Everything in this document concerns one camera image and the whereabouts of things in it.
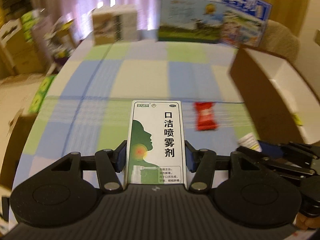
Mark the brown cardboard box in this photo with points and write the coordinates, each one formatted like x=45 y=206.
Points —
x=262 y=92

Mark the plaid tablecloth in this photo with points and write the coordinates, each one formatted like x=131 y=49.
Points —
x=140 y=75

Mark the green patterned box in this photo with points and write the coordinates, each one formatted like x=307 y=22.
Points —
x=41 y=95

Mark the green white boxes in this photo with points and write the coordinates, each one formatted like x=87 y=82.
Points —
x=28 y=23

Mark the beige product box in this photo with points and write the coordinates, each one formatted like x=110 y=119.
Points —
x=112 y=27

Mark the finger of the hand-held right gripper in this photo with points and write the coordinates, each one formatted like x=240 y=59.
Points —
x=275 y=163
x=272 y=149

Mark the red snack packet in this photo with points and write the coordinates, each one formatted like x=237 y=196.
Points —
x=205 y=116

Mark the clear plastic bag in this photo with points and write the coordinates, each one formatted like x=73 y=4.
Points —
x=53 y=33

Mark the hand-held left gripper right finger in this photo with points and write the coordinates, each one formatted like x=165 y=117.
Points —
x=189 y=157

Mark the beige quilted chair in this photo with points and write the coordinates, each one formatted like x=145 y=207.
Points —
x=282 y=40

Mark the milk carton with cow print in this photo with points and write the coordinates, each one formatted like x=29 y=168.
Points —
x=187 y=17

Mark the cardboard box with white flap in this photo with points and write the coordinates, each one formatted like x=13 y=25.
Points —
x=15 y=50

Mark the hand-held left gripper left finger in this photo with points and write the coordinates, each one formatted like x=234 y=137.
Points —
x=121 y=156

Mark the green white medicine box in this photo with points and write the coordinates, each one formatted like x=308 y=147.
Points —
x=155 y=130

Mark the person's right hand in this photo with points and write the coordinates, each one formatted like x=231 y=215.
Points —
x=307 y=223

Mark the milk carton with cartoon print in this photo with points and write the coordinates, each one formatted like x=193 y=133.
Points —
x=245 y=22

